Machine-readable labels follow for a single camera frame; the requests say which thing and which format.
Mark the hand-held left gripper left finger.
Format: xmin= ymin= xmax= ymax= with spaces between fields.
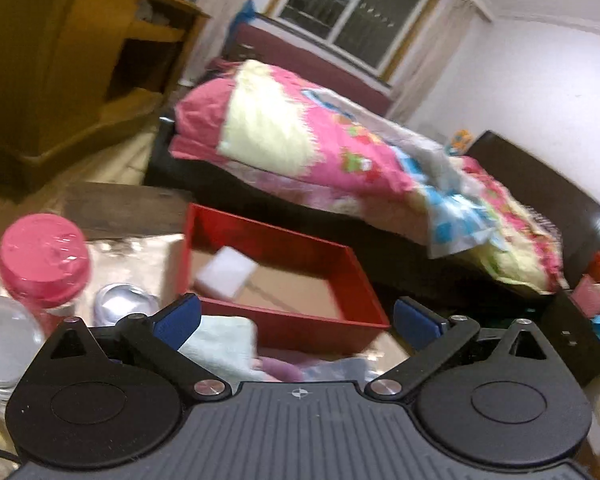
xmin=42 ymin=294 xmax=232 ymax=402

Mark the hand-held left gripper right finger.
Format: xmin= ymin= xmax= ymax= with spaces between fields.
xmin=364 ymin=296 xmax=556 ymax=403

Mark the mint green towel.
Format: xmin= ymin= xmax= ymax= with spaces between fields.
xmin=179 ymin=315 xmax=262 ymax=387

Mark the red rectangular box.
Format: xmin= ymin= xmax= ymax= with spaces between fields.
xmin=177 ymin=203 xmax=392 ymax=356

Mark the white sponge block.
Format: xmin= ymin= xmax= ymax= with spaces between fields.
xmin=194 ymin=246 xmax=259 ymax=297

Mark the shiny gold tablecloth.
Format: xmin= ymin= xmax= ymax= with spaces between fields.
xmin=0 ymin=232 xmax=415 ymax=461

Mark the pink purple cloth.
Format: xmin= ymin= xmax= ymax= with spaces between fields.
xmin=252 ymin=354 xmax=307 ymax=384

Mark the clear jar with pink lid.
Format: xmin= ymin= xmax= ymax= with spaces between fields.
xmin=0 ymin=213 xmax=92 ymax=341

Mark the black bedside cabinet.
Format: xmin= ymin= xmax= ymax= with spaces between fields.
xmin=540 ymin=290 xmax=600 ymax=387

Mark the dark wooden headboard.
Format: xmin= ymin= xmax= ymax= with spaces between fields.
xmin=465 ymin=130 xmax=600 ymax=292

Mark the pink plastic basket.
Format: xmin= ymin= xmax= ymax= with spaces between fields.
xmin=572 ymin=275 xmax=600 ymax=319

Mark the yellow toy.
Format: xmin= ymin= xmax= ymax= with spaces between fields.
xmin=445 ymin=129 xmax=474 ymax=156

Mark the pink printed quilt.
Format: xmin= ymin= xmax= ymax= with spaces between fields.
xmin=169 ymin=59 xmax=572 ymax=295

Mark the beige curtain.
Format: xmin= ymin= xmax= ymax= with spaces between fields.
xmin=390 ymin=0 xmax=482 ymax=127
xmin=200 ymin=0 xmax=306 ymax=87

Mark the yellow wooden cabinet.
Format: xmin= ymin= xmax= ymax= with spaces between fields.
xmin=0 ymin=0 xmax=212 ymax=196

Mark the dark bed frame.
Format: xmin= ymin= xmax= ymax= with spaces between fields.
xmin=145 ymin=110 xmax=567 ymax=322

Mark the window with white frame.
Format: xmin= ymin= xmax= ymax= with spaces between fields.
xmin=265 ymin=0 xmax=444 ymax=84

